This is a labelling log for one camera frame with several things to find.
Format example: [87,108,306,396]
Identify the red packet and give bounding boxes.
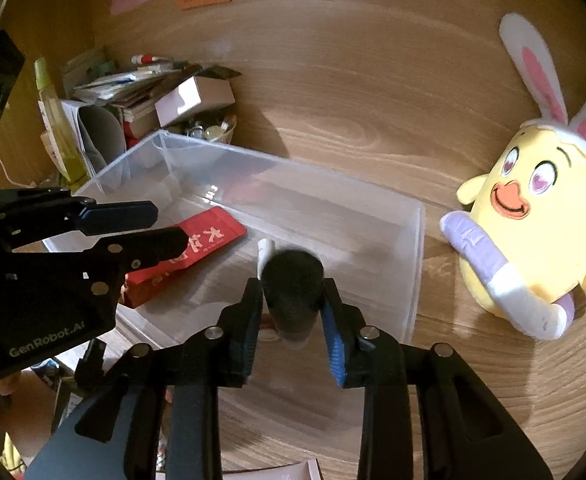
[123,206,248,309]

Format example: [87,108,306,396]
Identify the small white cardboard box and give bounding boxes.
[154,76,236,128]

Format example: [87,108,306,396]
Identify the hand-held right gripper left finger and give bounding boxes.
[75,277,266,480]

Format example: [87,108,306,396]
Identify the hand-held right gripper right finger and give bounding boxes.
[319,278,554,480]

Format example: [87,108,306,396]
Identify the white bowl of small items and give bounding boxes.
[185,115,238,146]

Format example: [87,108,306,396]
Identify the red box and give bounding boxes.
[123,122,146,150]

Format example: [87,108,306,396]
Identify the white folded papers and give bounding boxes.
[38,100,126,181]

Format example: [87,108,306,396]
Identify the clear plastic storage box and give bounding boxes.
[43,130,426,348]

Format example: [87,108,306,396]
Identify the yellow-green spray bottle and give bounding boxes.
[34,57,88,186]

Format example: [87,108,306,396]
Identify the stack of books and booklets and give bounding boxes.
[63,47,244,136]

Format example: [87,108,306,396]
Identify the yellow chick plush toy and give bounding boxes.
[440,12,586,341]

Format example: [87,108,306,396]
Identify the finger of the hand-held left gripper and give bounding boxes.
[3,226,188,321]
[0,187,158,250]

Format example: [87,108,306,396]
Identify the white cord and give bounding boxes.
[0,135,28,187]

